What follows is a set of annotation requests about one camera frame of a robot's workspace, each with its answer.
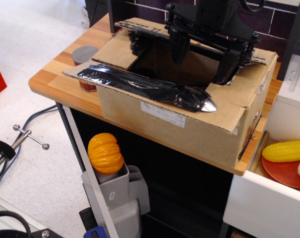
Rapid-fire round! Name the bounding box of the orange plastic pumpkin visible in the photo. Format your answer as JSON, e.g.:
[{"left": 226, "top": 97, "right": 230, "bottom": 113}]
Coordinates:
[{"left": 88, "top": 133, "right": 124, "bottom": 176}]

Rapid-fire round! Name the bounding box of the black post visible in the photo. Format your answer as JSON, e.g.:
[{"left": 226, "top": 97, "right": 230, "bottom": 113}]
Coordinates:
[{"left": 107, "top": 0, "right": 126, "bottom": 33}]

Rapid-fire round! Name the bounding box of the yellow plastic corn cob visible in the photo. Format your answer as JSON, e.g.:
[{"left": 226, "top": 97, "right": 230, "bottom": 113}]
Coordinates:
[{"left": 262, "top": 140, "right": 300, "bottom": 163}]

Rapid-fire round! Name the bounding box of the black braided cable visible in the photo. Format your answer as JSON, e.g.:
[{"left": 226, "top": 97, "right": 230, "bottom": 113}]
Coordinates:
[{"left": 0, "top": 210, "right": 34, "bottom": 238}]

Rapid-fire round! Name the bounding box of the orange plate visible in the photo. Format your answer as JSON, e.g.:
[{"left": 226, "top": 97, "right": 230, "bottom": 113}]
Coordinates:
[{"left": 262, "top": 157, "right": 300, "bottom": 189}]

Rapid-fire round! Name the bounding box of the blue cable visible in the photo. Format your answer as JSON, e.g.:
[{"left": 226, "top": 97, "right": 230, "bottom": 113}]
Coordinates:
[{"left": 0, "top": 105, "right": 59, "bottom": 194}]

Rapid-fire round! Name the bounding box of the grey plastic holder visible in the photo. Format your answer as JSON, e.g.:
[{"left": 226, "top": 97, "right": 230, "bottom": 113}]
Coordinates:
[{"left": 81, "top": 165, "right": 150, "bottom": 238}]

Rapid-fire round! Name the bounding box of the brown cardboard box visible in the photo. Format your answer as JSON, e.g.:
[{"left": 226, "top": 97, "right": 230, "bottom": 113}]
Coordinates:
[{"left": 64, "top": 18, "right": 278, "bottom": 168}]

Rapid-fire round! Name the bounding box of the grey lidded sauce jar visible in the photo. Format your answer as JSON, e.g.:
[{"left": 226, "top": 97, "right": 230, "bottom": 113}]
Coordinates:
[{"left": 71, "top": 46, "right": 99, "bottom": 92}]

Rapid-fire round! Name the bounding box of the metal clamp with handle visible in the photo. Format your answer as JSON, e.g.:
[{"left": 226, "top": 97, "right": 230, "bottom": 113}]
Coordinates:
[{"left": 0, "top": 124, "right": 50, "bottom": 165}]

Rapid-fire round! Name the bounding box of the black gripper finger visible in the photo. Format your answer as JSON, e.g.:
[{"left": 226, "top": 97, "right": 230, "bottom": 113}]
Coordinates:
[
  {"left": 213, "top": 49, "right": 246, "bottom": 85},
  {"left": 169, "top": 27, "right": 190, "bottom": 65}
]

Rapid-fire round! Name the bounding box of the white drawer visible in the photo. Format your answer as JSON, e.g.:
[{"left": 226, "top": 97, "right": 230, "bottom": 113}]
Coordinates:
[{"left": 223, "top": 98, "right": 300, "bottom": 238}]

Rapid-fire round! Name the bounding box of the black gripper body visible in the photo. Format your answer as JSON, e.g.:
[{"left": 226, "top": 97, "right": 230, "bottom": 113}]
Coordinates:
[{"left": 165, "top": 0, "right": 261, "bottom": 54}]

